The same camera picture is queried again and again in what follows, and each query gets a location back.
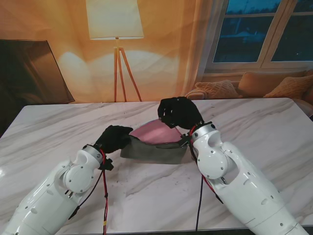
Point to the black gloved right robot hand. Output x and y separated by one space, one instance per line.
183 112

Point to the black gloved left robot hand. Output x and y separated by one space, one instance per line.
113 139

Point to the pink paper document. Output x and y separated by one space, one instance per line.
156 133

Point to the grey felt zip pouch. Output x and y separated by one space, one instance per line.
151 154

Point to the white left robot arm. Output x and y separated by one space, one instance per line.
44 195

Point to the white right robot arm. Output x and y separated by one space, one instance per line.
244 186

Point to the beige throw blanket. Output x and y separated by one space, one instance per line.
195 94

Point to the cream knitted cushion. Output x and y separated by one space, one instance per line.
217 89

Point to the sheer cream curtain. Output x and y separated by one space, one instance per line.
195 49

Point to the white framed window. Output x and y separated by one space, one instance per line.
244 36

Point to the dark flat screen panel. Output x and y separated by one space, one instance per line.
27 73

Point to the orange knitted cushion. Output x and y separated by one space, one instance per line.
291 88

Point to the floor lamp with tripod legs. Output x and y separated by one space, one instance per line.
115 19

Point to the beige sofa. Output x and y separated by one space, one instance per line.
306 105

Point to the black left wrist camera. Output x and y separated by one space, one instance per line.
107 164

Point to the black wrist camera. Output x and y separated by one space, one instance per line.
107 164
185 142

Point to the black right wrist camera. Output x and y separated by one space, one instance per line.
185 142

